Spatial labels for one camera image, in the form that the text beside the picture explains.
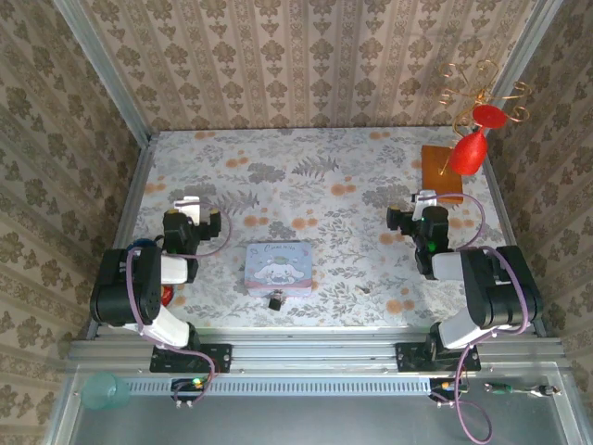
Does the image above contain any right cable connector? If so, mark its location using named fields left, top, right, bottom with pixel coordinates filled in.
left=428, top=377, right=469, bottom=409

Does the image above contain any grey slotted cable duct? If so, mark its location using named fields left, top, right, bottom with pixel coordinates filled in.
left=124, top=375, right=439, bottom=398

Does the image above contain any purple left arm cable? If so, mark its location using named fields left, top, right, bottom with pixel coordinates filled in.
left=125, top=199, right=233, bottom=409

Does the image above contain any grey metal panel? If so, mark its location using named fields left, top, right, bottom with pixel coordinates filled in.
left=45, top=363, right=578, bottom=445

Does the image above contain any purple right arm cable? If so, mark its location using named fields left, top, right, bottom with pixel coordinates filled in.
left=428, top=192, right=532, bottom=442

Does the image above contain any red plastic wine glass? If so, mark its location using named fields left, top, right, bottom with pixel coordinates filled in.
left=449, top=104, right=509, bottom=176

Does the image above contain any aluminium frame post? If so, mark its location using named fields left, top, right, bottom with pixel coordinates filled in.
left=481, top=0, right=569, bottom=140
left=51, top=0, right=154, bottom=145

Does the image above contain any gold wire rack wooden base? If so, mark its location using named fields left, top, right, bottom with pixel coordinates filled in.
left=420, top=58, right=533, bottom=205

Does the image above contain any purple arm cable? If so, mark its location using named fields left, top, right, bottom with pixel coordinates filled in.
left=125, top=199, right=233, bottom=409
left=428, top=192, right=532, bottom=442

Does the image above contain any aluminium side frame rail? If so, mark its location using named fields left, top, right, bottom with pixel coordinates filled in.
left=85, top=136, right=158, bottom=339
left=479, top=132, right=548, bottom=338

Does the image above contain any cartoon print tin box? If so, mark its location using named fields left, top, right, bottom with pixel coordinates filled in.
left=244, top=240, right=315, bottom=298

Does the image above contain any floral table mat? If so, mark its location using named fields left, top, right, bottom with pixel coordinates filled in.
left=110, top=129, right=532, bottom=330

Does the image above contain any aluminium front frame rail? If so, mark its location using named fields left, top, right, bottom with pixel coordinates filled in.
left=67, top=326, right=564, bottom=372

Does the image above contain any teal plastic cup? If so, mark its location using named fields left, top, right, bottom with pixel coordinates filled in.
left=81, top=370, right=131, bottom=412

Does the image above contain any left cable connector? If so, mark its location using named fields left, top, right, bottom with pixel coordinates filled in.
left=170, top=375, right=208, bottom=409

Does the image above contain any cable connector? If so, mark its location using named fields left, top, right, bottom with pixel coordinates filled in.
left=170, top=375, right=208, bottom=409
left=428, top=377, right=469, bottom=409

